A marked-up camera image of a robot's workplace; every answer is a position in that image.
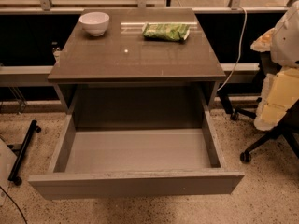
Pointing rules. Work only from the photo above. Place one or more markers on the green jalapeno chip bag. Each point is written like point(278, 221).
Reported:
point(174, 32)

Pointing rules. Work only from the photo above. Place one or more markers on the white ceramic bowl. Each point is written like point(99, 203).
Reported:
point(94, 23)

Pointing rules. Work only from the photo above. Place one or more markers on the metal window rail frame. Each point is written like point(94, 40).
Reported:
point(143, 0)

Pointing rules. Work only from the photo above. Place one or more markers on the black wheeled stand leg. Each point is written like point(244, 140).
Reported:
point(13, 176)

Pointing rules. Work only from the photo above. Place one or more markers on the white floor plate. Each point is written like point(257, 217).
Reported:
point(7, 159)

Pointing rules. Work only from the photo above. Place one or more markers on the grey drawer cabinet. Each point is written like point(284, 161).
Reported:
point(122, 80)

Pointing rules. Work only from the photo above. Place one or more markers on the black office chair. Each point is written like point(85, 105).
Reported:
point(277, 112)

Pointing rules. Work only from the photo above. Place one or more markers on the open grey top drawer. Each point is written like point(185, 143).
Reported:
point(131, 142)

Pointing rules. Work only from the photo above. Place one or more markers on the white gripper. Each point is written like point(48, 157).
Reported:
point(287, 44)

